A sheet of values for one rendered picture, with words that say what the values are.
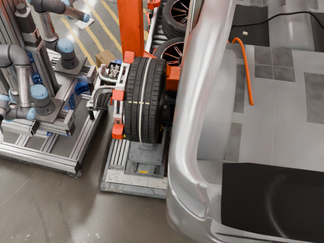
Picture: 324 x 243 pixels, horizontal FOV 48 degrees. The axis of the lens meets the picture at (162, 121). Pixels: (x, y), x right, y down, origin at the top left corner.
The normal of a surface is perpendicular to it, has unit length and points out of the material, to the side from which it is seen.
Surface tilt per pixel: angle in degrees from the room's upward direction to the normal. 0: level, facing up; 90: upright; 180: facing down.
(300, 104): 2
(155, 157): 0
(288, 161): 14
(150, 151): 0
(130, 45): 90
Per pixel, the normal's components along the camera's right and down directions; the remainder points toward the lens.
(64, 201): 0.01, -0.57
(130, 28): -0.13, 0.82
